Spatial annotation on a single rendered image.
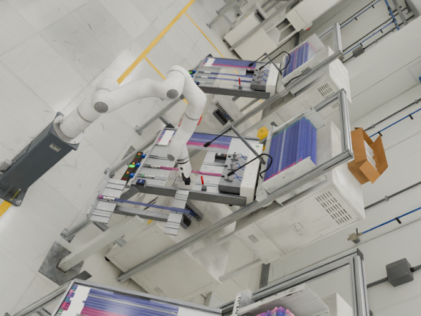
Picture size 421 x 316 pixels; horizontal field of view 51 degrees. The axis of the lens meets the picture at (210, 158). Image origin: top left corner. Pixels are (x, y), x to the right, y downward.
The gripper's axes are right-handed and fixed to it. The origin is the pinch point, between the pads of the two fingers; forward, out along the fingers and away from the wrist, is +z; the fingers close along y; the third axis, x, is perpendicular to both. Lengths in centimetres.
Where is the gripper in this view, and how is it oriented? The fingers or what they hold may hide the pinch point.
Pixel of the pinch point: (187, 180)
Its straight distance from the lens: 273.2
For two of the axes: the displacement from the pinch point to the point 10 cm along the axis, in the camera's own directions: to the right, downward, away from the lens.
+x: -9.6, 0.3, 2.6
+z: 1.7, 8.4, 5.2
